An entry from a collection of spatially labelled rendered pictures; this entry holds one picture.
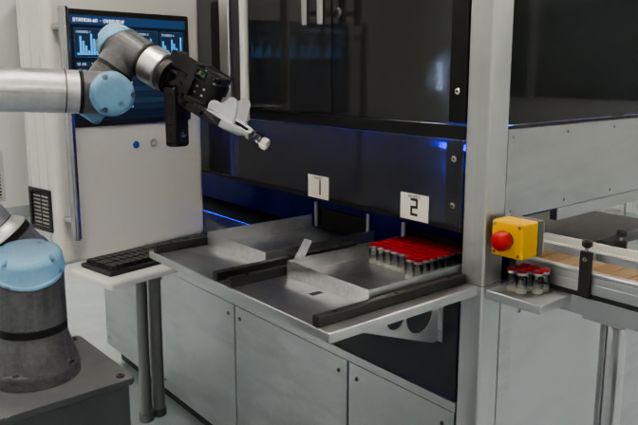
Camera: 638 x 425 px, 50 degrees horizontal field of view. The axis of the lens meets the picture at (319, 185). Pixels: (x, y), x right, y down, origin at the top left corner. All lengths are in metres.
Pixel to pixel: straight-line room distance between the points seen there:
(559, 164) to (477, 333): 0.42
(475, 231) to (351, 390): 0.62
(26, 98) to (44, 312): 0.36
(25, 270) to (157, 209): 0.92
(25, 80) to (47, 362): 0.48
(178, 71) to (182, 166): 0.85
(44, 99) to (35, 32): 0.73
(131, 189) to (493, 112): 1.09
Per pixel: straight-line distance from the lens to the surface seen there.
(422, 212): 1.52
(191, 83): 1.28
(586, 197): 1.74
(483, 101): 1.40
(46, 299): 1.25
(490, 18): 1.39
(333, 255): 1.57
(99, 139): 1.97
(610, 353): 1.51
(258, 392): 2.23
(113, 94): 1.21
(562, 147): 1.62
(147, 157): 2.06
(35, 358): 1.28
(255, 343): 2.17
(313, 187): 1.80
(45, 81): 1.22
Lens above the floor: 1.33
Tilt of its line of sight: 10 degrees down
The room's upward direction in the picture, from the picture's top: straight up
